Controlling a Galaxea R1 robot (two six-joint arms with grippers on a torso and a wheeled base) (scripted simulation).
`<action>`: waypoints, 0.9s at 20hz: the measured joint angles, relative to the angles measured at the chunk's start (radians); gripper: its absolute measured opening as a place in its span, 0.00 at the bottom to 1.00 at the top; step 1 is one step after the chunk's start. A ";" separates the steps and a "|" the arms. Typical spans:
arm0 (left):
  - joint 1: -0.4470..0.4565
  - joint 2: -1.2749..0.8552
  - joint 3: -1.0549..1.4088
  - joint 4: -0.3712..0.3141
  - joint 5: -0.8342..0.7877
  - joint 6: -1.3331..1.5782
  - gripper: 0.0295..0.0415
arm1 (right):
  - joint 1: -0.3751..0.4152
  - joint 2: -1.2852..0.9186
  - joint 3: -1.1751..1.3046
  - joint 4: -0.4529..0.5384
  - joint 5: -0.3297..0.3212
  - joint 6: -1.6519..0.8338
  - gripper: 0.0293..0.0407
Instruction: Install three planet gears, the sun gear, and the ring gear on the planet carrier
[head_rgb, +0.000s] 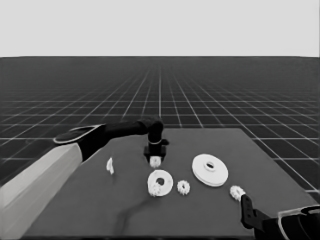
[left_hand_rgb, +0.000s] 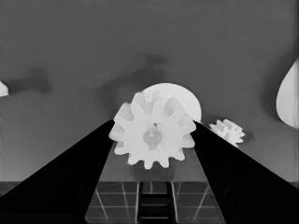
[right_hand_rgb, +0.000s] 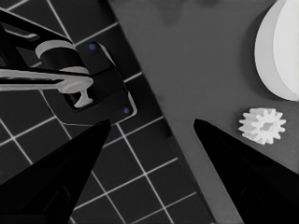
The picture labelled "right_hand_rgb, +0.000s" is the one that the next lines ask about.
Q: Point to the small white toothed gear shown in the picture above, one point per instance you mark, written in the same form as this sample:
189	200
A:
253	123

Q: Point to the dark robot body with pale bars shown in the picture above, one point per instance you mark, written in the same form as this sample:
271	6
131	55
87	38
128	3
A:
99	81

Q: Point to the large thick white disc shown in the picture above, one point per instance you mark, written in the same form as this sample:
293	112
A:
286	49

